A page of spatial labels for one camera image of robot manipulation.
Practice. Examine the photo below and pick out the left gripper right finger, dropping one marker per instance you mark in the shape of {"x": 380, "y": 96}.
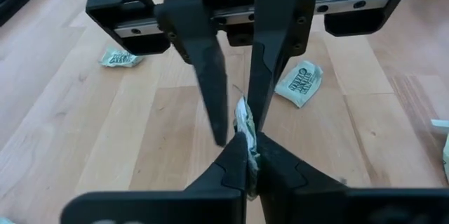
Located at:
{"x": 298, "y": 199}

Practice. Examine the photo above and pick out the green white sweetener packet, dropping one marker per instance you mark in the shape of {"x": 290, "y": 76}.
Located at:
{"x": 300, "y": 81}
{"x": 121, "y": 57}
{"x": 243, "y": 118}
{"x": 446, "y": 161}

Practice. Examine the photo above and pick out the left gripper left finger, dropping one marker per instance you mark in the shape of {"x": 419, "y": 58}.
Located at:
{"x": 210, "y": 203}

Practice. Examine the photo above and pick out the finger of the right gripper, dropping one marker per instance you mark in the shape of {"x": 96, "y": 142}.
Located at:
{"x": 196, "y": 31}
{"x": 277, "y": 27}

